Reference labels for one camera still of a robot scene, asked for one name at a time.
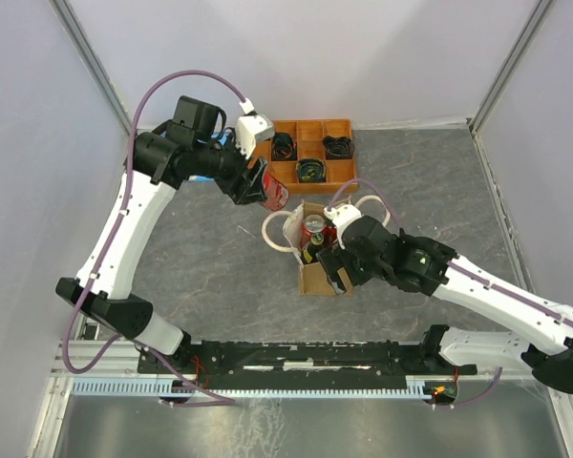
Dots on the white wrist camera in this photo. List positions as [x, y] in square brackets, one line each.
[342, 216]
[251, 129]

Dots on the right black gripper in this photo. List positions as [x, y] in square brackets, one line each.
[333, 259]

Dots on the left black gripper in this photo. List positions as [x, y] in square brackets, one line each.
[253, 192]

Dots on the green glass bottle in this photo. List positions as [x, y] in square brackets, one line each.
[312, 248]

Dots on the rolled dark sock bottom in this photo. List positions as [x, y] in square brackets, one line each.
[311, 170]

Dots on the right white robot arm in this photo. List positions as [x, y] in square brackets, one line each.
[538, 334]

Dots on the rolled dark sock right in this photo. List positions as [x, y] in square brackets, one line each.
[336, 148]

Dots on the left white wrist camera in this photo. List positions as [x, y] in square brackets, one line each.
[251, 129]

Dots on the canvas tote bag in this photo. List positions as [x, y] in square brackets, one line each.
[312, 278]

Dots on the blue patterned cloth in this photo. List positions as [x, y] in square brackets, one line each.
[205, 179]

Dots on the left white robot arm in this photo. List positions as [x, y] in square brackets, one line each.
[163, 159]

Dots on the rolled dark sock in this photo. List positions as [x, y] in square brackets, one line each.
[336, 148]
[283, 147]
[311, 170]

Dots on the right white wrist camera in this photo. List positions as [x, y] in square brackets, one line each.
[342, 216]

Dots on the orange wooden compartment tray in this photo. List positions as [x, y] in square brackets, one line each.
[308, 135]

